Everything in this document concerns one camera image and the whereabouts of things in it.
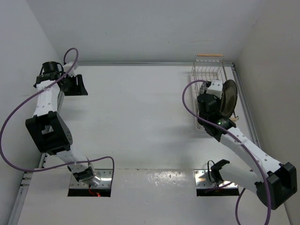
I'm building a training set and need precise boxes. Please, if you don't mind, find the black checkered rim plate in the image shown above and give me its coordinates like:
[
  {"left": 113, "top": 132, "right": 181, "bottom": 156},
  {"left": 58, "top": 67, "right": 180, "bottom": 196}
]
[{"left": 220, "top": 80, "right": 238, "bottom": 118}]

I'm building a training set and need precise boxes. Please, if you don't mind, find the blue floral white plate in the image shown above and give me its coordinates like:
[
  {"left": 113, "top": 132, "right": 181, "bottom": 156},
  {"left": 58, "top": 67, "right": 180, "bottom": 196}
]
[{"left": 199, "top": 82, "right": 210, "bottom": 94}]

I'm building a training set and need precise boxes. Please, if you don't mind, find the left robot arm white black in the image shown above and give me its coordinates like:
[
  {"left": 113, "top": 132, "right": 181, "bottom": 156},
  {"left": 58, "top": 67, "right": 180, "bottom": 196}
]
[{"left": 25, "top": 61, "right": 98, "bottom": 186}]

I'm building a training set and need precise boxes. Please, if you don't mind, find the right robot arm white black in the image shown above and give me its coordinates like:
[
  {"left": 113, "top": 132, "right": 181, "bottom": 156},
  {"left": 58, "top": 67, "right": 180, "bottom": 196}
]
[{"left": 197, "top": 93, "right": 297, "bottom": 210}]

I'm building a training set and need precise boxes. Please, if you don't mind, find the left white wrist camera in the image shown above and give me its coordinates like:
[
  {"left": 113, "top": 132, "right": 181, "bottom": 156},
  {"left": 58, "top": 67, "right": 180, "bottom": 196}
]
[{"left": 63, "top": 62, "right": 78, "bottom": 77}]

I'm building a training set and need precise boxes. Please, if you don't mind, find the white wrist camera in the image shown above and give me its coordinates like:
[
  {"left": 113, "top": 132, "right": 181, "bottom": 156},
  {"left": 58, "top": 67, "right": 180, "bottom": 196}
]
[
  {"left": 206, "top": 80, "right": 223, "bottom": 99},
  {"left": 63, "top": 62, "right": 78, "bottom": 77}
]

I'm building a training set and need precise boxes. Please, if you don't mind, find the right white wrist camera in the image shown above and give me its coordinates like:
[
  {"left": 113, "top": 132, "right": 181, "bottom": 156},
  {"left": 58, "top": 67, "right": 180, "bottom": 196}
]
[{"left": 206, "top": 80, "right": 223, "bottom": 99}]

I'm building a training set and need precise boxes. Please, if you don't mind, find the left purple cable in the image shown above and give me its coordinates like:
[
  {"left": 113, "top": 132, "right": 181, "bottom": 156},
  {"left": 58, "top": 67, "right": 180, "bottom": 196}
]
[{"left": 0, "top": 48, "right": 115, "bottom": 181}]

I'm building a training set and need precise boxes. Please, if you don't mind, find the wire dish rack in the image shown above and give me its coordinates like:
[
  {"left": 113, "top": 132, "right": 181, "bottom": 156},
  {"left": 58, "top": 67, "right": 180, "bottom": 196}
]
[{"left": 191, "top": 54, "right": 239, "bottom": 122}]

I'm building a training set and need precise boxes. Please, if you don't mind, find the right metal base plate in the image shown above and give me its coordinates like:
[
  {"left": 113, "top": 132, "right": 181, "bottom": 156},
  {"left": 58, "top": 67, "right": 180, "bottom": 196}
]
[{"left": 194, "top": 169, "right": 238, "bottom": 189}]

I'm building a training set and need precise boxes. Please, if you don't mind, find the metal base plate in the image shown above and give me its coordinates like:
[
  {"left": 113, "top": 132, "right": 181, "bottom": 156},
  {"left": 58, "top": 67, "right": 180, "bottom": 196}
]
[
  {"left": 194, "top": 169, "right": 238, "bottom": 189},
  {"left": 69, "top": 169, "right": 113, "bottom": 189}
]

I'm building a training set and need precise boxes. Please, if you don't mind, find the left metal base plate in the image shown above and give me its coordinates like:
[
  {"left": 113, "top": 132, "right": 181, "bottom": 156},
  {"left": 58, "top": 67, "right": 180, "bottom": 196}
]
[{"left": 69, "top": 169, "right": 113, "bottom": 189}]

